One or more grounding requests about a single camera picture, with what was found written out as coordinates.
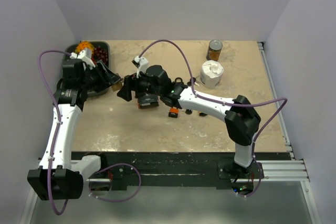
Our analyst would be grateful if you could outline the purple cable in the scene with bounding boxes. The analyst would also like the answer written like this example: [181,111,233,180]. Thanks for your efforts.
[139,39,289,198]
[38,50,73,216]

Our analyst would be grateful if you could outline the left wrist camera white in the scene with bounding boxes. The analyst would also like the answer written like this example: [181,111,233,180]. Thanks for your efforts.
[69,48,96,69]

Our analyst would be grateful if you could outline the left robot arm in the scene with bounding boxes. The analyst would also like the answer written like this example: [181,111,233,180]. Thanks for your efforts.
[27,59,122,200]

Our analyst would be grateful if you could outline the tin can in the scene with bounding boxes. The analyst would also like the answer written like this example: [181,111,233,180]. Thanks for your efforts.
[206,40,223,61]

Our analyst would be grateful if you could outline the brass padlock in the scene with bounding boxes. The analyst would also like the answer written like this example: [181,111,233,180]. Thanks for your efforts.
[111,82,123,92]

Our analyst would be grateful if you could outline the black padlock with keys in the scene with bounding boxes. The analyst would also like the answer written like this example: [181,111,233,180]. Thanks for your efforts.
[174,77,184,86]

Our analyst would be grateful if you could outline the black padlock keys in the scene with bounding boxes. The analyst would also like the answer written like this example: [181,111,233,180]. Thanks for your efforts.
[187,77,200,87]

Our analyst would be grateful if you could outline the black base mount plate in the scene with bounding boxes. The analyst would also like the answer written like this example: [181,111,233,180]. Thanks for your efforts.
[72,151,292,191]

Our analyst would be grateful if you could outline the orange padlock with keys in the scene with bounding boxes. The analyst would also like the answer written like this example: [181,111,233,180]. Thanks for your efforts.
[168,108,179,118]

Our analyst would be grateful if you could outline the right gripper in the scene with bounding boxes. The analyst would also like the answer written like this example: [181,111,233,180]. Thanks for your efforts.
[118,68,163,101]

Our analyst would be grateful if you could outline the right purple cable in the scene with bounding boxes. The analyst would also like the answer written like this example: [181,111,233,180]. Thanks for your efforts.
[139,39,289,198]

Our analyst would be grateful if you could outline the fruit tray dark green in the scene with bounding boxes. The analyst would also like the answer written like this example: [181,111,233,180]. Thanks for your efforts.
[54,41,110,100]

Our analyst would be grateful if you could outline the razor box green black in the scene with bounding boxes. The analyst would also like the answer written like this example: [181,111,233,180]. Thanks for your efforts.
[138,94,159,109]

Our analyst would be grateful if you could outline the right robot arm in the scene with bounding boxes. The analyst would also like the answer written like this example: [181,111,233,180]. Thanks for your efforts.
[117,65,261,178]

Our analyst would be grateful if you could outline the white toilet paper roll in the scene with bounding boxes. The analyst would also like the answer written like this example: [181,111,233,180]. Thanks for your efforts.
[200,60,224,89]

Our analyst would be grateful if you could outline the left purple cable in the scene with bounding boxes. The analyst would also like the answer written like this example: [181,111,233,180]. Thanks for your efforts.
[38,50,73,216]

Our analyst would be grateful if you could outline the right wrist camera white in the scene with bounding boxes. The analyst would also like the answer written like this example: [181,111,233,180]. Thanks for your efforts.
[132,56,149,78]

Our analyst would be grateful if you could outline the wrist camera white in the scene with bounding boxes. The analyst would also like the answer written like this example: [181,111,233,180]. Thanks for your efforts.
[69,48,96,69]
[132,56,149,78]

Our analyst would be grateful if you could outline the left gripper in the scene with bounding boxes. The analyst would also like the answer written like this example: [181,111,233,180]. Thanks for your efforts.
[80,60,121,93]

